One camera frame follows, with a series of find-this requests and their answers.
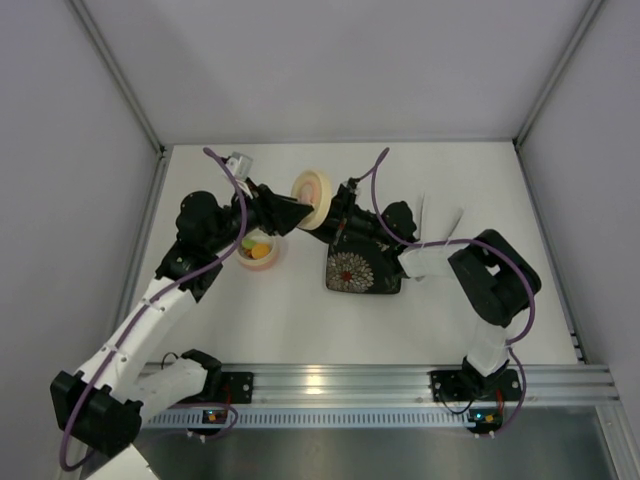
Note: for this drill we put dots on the grey slotted cable duct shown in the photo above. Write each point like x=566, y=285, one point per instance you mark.
x=313, y=418

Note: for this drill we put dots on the small circuit board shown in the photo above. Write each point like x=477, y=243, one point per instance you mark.
x=215, y=416
x=484, y=422

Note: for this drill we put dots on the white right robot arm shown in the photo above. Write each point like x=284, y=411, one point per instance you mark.
x=494, y=277

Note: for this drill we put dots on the white box corner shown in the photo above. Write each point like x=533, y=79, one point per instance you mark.
x=129, y=464

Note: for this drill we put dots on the aluminium mounting rail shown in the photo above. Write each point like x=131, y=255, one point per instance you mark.
x=412, y=385

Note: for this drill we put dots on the black floral rectangular plate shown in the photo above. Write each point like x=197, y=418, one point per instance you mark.
x=363, y=268

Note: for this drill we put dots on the right small circuit board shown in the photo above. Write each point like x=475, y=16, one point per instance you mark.
x=484, y=422

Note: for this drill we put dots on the cream round lunch bowl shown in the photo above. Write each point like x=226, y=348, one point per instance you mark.
x=243, y=255

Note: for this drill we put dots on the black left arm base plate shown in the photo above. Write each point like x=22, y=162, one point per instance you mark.
x=235, y=388

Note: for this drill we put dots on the stainless steel tongs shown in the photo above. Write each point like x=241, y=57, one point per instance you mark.
x=438, y=219

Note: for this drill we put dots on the left aluminium frame post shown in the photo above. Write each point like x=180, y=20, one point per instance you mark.
x=82, y=14

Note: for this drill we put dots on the cream round lunch box lid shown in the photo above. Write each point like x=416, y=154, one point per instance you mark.
x=313, y=188

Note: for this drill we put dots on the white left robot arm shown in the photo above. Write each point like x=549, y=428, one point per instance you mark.
x=105, y=402

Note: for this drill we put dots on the left small circuit board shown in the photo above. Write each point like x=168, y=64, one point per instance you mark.
x=215, y=416

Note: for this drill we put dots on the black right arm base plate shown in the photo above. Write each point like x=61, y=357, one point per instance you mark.
x=458, y=385

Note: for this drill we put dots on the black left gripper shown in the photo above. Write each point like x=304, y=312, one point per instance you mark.
x=263, y=207

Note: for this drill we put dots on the yellow round biscuit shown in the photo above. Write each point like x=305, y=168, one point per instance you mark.
x=260, y=251

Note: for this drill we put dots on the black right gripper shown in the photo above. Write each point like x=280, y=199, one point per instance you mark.
x=341, y=206

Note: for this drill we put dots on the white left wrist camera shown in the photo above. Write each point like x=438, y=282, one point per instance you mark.
x=239, y=165

